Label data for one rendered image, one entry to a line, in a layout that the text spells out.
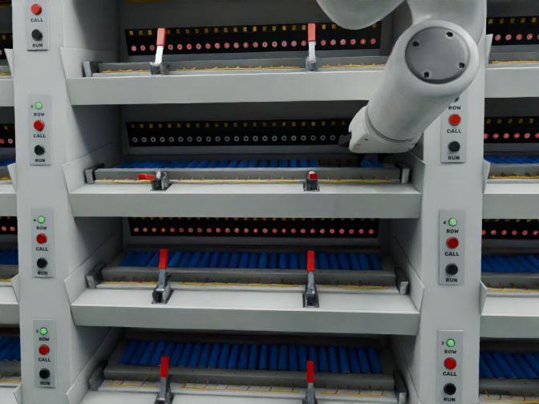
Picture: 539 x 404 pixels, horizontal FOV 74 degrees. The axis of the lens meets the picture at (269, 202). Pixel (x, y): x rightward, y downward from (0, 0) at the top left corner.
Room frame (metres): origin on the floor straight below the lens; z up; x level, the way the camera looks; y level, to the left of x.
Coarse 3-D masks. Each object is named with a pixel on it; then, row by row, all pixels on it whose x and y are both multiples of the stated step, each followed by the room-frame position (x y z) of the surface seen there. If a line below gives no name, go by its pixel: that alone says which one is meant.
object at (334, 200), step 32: (96, 160) 0.71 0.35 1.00; (416, 160) 0.60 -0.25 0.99; (96, 192) 0.62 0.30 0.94; (128, 192) 0.62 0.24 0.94; (160, 192) 0.61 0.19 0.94; (192, 192) 0.61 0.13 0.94; (224, 192) 0.61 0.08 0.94; (256, 192) 0.60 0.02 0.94; (288, 192) 0.60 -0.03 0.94; (320, 192) 0.60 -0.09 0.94; (352, 192) 0.59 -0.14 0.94; (384, 192) 0.59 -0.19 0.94; (416, 192) 0.58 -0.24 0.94
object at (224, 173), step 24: (120, 168) 0.68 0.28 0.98; (144, 168) 0.68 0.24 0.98; (168, 168) 0.67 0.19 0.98; (192, 168) 0.67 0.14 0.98; (216, 168) 0.66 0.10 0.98; (240, 168) 0.66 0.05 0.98; (264, 168) 0.66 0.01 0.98; (288, 168) 0.65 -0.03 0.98; (312, 168) 0.65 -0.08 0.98; (336, 168) 0.64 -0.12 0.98; (360, 168) 0.64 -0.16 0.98; (384, 168) 0.64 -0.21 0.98
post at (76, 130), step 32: (64, 0) 0.63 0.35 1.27; (96, 0) 0.73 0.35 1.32; (64, 32) 0.63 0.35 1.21; (96, 32) 0.73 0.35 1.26; (32, 64) 0.63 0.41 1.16; (64, 96) 0.63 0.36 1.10; (64, 128) 0.63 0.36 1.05; (96, 128) 0.72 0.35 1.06; (64, 160) 0.63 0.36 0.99; (32, 192) 0.63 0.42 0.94; (64, 192) 0.63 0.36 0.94; (64, 224) 0.63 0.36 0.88; (96, 224) 0.72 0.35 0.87; (64, 256) 0.63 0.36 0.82; (32, 288) 0.63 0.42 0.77; (64, 288) 0.63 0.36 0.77; (32, 320) 0.63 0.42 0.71; (64, 320) 0.63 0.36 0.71; (32, 352) 0.63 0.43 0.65; (64, 352) 0.63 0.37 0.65; (32, 384) 0.63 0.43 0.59; (64, 384) 0.63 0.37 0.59
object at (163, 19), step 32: (192, 0) 0.81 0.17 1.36; (224, 0) 0.81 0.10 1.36; (256, 0) 0.80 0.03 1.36; (288, 0) 0.80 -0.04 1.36; (512, 0) 0.76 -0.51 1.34; (0, 32) 0.84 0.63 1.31; (384, 32) 0.78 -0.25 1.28; (384, 160) 0.78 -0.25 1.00; (128, 224) 0.82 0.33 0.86; (384, 224) 0.78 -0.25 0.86; (384, 256) 0.78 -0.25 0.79
